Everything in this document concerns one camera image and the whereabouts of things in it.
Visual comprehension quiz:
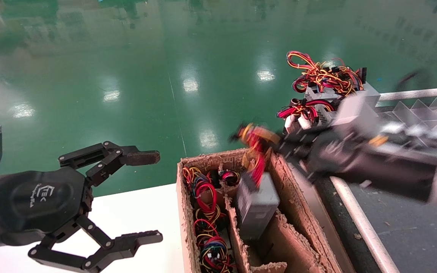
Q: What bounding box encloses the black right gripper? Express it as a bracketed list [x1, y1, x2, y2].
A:
[279, 131, 378, 180]

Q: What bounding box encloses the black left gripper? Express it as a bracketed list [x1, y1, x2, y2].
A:
[0, 141, 163, 273]

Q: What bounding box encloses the grey power supply with cables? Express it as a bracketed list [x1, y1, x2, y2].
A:
[277, 85, 350, 131]
[229, 122, 281, 240]
[287, 51, 380, 129]

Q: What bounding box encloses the white pipe table leg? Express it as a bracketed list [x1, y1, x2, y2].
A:
[284, 114, 299, 134]

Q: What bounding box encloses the worn brown cardboard divider box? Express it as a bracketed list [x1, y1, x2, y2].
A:
[176, 148, 342, 273]

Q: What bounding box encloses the clear acrylic divider tray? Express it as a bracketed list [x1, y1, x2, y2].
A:
[387, 95, 437, 131]

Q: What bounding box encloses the red yellow blue wire bundle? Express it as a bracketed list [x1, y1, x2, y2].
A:
[182, 167, 219, 213]

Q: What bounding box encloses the black pink coiled wire bundle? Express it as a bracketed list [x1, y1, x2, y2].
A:
[209, 170, 242, 187]

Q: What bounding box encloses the blue red green wire bundle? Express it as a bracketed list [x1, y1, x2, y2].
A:
[200, 235, 238, 273]

